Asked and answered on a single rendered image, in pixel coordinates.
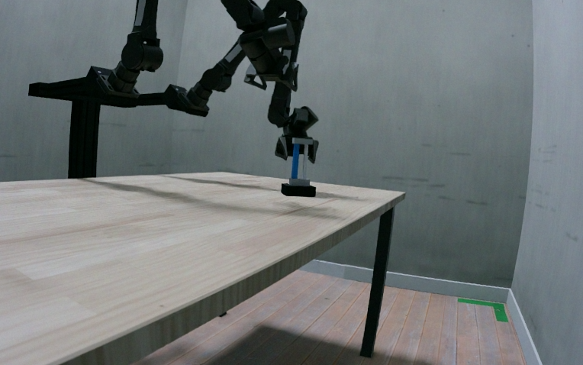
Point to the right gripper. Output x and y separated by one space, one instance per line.
265 67

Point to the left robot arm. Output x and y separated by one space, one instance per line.
220 77

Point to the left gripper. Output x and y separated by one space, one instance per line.
284 147

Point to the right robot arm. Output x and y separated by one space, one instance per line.
272 33

